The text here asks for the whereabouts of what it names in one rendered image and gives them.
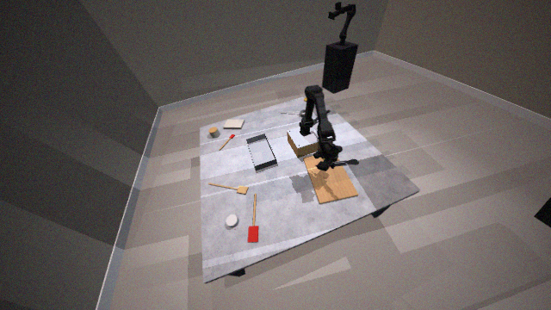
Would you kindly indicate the red spatula with wooden handle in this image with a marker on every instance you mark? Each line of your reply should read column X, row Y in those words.
column 253, row 230

